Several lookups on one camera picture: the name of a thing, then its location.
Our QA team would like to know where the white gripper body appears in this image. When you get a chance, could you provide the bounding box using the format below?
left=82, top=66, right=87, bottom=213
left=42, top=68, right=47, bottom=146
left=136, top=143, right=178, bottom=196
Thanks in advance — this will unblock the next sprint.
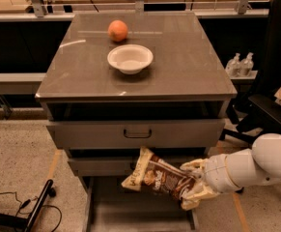
left=204, top=154, right=240, bottom=193

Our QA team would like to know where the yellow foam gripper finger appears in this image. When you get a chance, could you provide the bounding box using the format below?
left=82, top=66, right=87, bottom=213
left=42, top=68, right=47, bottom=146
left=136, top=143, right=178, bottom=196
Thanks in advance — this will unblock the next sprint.
left=180, top=159, right=207, bottom=179
left=180, top=181, right=218, bottom=211

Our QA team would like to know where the brown chip bag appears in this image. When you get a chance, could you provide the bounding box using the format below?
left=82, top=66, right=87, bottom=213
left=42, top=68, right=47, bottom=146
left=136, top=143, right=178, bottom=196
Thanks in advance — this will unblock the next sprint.
left=122, top=147, right=196, bottom=201

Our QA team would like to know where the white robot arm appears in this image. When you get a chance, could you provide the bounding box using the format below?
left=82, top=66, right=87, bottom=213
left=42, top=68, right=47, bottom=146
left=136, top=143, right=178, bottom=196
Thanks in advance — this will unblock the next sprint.
left=181, top=133, right=281, bottom=211

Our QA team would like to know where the grey middle drawer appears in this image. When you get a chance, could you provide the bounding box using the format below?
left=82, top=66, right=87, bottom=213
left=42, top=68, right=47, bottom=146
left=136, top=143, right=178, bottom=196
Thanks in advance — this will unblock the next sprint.
left=46, top=119, right=225, bottom=149

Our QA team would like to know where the grey drawer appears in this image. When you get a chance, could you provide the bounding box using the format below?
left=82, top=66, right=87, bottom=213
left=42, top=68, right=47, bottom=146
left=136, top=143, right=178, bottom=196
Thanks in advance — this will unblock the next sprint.
left=46, top=119, right=225, bottom=149
left=68, top=152, right=206, bottom=176

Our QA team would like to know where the grey bottom drawer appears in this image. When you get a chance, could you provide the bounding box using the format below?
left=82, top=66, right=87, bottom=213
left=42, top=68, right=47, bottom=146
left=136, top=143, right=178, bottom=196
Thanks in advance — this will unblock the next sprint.
left=68, top=152, right=206, bottom=176

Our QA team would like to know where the grey metal drawer cabinet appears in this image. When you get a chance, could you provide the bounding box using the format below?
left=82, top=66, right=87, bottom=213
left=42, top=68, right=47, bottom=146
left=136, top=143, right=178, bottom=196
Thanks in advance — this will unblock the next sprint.
left=36, top=13, right=237, bottom=232

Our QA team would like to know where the black office chair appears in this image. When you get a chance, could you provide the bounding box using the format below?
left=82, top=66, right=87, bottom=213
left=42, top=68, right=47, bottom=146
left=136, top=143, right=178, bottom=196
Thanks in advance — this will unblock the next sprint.
left=220, top=0, right=281, bottom=144

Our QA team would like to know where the left clear sanitizer bottle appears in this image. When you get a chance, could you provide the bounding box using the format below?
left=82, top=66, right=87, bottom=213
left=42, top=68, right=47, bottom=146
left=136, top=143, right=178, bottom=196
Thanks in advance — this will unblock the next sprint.
left=226, top=53, right=240, bottom=77

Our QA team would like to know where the clear sanitizer bottle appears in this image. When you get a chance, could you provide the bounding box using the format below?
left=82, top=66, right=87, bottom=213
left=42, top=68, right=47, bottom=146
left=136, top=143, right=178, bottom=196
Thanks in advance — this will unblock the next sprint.
left=239, top=52, right=254, bottom=76
left=226, top=53, right=240, bottom=77

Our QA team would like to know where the right clear sanitizer bottle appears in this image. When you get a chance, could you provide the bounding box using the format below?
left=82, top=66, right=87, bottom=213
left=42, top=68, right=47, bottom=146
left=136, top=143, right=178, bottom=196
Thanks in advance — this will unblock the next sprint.
left=239, top=52, right=254, bottom=76

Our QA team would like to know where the white paper bowl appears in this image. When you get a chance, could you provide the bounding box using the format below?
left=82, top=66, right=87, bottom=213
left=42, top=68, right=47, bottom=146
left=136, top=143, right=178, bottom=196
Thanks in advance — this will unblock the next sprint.
left=107, top=44, right=154, bottom=74

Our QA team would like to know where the orange round fruit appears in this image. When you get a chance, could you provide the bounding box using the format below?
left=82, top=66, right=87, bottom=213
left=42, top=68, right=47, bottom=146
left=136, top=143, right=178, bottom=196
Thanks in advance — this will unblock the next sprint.
left=108, top=20, right=128, bottom=42

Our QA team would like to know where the black stand base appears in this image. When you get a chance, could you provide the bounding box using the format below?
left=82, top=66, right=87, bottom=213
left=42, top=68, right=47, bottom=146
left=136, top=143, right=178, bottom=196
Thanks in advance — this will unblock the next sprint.
left=0, top=179, right=57, bottom=232

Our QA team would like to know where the black floor cable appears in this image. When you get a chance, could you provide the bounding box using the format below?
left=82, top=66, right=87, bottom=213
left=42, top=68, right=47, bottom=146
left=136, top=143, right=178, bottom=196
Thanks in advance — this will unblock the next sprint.
left=0, top=132, right=63, bottom=232

